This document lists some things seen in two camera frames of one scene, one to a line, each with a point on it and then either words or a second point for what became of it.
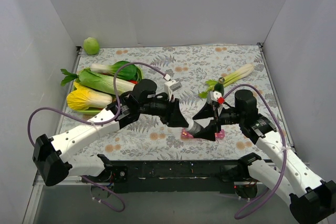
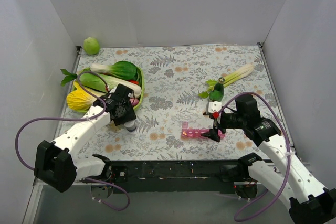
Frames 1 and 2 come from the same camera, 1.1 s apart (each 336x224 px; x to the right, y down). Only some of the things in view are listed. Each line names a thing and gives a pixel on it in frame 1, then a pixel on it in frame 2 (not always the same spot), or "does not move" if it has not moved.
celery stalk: x=234 y=77 does not move
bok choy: x=129 y=72 does not move
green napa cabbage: x=104 y=83 does not move
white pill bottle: x=193 y=128 → x=130 y=126
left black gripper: x=170 y=111 → x=126 y=116
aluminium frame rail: x=31 y=213 does not move
